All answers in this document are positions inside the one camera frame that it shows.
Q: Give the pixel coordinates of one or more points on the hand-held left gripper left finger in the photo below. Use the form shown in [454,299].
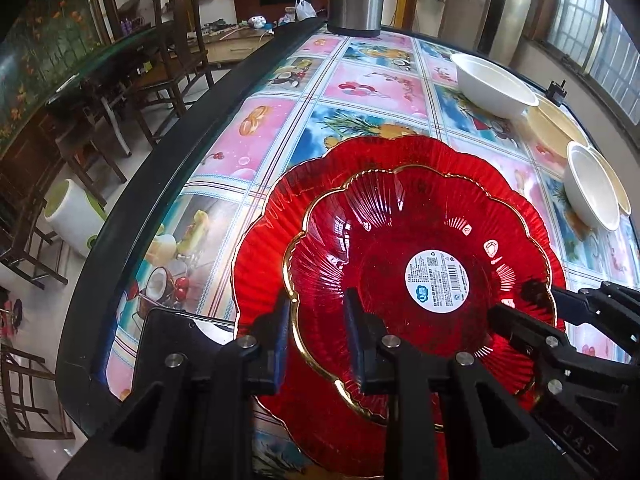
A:
[281,332]

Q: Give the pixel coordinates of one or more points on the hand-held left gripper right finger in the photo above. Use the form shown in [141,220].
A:
[354,332]

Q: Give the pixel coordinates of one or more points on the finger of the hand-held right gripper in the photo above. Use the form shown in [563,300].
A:
[565,302]
[515,325]

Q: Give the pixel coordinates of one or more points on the small red gold-rimmed plate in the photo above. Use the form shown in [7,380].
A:
[400,220]

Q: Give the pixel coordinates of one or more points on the large red glass plate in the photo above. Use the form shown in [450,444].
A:
[280,210]

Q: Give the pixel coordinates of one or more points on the beige plastic bowl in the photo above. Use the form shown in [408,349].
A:
[550,125]
[623,195]

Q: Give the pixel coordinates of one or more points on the white bowl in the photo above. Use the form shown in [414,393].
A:
[585,185]
[490,90]

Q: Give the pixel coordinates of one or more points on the black rimmed table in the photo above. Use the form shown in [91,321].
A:
[150,170]

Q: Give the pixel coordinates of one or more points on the white and green bin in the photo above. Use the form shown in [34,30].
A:
[70,215]

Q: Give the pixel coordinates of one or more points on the dark wooden chair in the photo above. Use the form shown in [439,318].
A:
[25,240]
[30,390]
[175,35]

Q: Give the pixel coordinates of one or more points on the barred window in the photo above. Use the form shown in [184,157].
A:
[590,20]

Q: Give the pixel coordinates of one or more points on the wooden television cabinet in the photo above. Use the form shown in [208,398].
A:
[240,47]

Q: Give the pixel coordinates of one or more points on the small white toy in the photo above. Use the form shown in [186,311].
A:
[257,22]

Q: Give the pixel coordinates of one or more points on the glass topped dark table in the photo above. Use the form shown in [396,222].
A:
[110,65]

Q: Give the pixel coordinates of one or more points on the white plastic bag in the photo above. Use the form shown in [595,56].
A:
[305,10]

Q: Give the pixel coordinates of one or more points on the flower landscape wall mural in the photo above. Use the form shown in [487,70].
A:
[40,45]

